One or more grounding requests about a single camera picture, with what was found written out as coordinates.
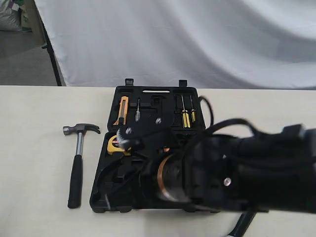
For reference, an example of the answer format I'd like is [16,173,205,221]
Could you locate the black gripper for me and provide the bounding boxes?
[138,128,198,198]

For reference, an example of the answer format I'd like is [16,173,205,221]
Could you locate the black handled adjustable wrench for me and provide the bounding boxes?
[227,212,257,237]

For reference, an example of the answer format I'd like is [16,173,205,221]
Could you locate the steel claw hammer black grip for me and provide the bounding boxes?
[63,123,101,209]

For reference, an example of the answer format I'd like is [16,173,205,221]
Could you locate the black electrical tape roll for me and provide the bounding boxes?
[157,150,194,203]

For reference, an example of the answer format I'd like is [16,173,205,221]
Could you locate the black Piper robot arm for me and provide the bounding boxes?
[139,124,316,213]

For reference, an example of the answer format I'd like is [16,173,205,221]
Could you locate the black plastic tool case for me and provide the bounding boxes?
[90,79,218,213]

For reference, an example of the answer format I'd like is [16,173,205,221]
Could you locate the large yellow black screwdriver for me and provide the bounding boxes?
[181,95,191,128]

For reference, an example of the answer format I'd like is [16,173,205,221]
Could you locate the small yellow black screwdriver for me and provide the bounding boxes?
[190,95,196,122]

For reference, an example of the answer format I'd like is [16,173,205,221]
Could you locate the clear tester screwdriver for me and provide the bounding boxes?
[135,98,141,122]

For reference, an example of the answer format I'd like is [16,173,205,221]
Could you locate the orange utility knife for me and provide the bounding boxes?
[113,96,129,125]

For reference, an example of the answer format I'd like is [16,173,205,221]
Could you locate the yellow tape measure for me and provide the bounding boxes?
[107,135,131,156]

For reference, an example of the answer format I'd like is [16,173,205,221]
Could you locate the white backdrop cloth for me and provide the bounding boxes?
[36,0,316,89]

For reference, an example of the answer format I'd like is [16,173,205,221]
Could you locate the black backdrop stand pole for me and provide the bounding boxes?
[39,14,62,86]

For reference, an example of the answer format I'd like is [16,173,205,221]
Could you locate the white plastic sack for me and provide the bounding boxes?
[0,0,21,31]

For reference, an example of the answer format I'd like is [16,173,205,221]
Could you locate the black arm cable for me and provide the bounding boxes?
[182,95,257,154]

